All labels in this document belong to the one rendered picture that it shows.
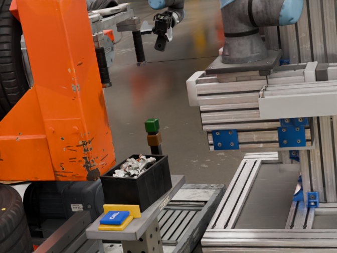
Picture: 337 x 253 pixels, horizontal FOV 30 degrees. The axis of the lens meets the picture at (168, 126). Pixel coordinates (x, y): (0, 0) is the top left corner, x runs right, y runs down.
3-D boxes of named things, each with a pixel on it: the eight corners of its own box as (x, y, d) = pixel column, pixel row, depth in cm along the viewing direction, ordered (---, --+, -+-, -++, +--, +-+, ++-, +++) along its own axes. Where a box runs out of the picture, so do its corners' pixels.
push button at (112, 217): (110, 216, 194) (109, 210, 193) (131, 217, 191) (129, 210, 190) (100, 227, 188) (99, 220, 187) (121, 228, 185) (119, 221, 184)
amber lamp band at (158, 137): (152, 142, 221) (150, 131, 220) (162, 142, 219) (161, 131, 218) (148, 146, 217) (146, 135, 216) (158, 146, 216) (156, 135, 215)
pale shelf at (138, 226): (142, 182, 227) (141, 174, 227) (186, 182, 221) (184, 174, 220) (86, 239, 190) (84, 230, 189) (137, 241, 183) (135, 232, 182)
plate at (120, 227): (110, 218, 195) (109, 215, 194) (133, 218, 191) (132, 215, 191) (98, 230, 188) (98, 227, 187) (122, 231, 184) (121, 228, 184)
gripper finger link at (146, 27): (134, 20, 274) (152, 18, 279) (133, 33, 276) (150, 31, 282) (138, 22, 272) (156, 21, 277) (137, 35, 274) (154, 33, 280)
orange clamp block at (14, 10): (26, 9, 238) (12, -5, 231) (43, 7, 235) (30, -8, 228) (21, 25, 235) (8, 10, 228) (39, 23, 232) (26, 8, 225)
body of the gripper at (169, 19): (152, 16, 277) (161, 9, 287) (150, 34, 281) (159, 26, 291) (168, 20, 275) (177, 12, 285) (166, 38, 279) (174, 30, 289)
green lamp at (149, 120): (150, 129, 219) (148, 118, 218) (160, 128, 218) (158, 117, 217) (145, 132, 216) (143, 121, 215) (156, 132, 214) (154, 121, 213)
